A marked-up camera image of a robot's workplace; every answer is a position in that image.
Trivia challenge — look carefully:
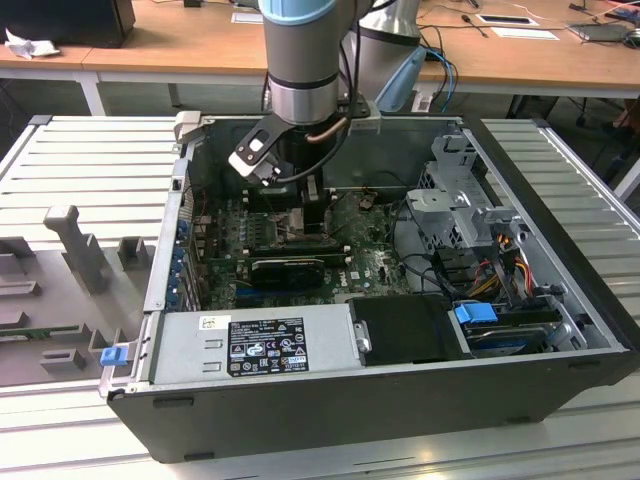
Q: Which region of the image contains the black CPU socket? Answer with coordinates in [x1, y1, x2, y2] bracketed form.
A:
[272, 207, 334, 247]

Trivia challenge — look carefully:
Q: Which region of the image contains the grey power supply unit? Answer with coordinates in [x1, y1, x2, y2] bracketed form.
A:
[148, 302, 364, 387]

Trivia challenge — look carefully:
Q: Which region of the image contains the crumpled white paper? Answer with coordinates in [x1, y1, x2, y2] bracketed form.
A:
[4, 27, 61, 60]

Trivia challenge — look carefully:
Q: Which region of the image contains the grey parts rack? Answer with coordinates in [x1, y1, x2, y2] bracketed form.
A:
[0, 203, 157, 389]

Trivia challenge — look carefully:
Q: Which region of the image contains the grey plastic case latch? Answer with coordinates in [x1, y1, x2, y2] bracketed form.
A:
[172, 110, 203, 147]

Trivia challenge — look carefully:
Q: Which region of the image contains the copper coloured cable sleeve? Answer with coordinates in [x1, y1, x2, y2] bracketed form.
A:
[305, 117, 347, 147]

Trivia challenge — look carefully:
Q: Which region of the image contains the black plastic shroud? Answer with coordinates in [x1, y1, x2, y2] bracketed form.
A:
[346, 293, 475, 367]

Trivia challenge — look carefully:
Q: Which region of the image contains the blue disk carrier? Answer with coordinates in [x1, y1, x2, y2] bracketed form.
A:
[453, 301, 499, 331]

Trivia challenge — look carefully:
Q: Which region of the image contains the white framed tablet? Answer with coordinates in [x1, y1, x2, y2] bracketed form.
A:
[474, 13, 540, 27]

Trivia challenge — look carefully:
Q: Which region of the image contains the dark notebook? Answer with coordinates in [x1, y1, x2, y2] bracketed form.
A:
[566, 22, 634, 45]

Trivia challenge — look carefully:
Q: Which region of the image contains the metal socket cover frame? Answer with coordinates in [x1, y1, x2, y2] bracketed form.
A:
[284, 205, 331, 236]

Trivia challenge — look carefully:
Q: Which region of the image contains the silver hard disk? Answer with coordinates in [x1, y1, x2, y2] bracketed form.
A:
[464, 324, 549, 359]

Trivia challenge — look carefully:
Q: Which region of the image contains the black graphics card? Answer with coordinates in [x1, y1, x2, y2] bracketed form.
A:
[249, 256, 325, 292]

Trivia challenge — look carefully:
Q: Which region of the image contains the wooden desk white frame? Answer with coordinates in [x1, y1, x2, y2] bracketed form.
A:
[79, 0, 640, 119]
[0, 27, 109, 117]

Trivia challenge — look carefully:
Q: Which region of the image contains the green motherboard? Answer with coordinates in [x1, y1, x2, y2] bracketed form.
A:
[192, 185, 419, 310]

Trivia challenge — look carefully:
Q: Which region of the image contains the yellow red power wire bundle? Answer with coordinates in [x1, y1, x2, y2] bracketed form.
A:
[469, 249, 536, 301]

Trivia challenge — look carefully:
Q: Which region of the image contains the blue plastic latch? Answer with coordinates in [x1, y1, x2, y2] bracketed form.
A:
[99, 347, 127, 370]

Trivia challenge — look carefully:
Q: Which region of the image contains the black computer box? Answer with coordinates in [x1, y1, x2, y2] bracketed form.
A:
[0, 0, 137, 50]

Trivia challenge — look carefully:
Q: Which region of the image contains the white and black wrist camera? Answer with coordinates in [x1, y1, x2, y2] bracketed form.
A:
[228, 114, 292, 190]

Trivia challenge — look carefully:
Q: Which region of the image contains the pale blue teach pendant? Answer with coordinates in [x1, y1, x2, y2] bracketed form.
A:
[374, 43, 430, 114]

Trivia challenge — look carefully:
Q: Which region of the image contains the green RAM stick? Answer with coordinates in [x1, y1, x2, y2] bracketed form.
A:
[0, 324, 81, 342]

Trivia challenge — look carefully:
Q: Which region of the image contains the grey metal drive cage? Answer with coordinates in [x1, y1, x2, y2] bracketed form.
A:
[403, 133, 532, 261]

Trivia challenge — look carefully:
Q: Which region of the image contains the open black PC case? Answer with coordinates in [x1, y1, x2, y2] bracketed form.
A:
[99, 112, 640, 464]

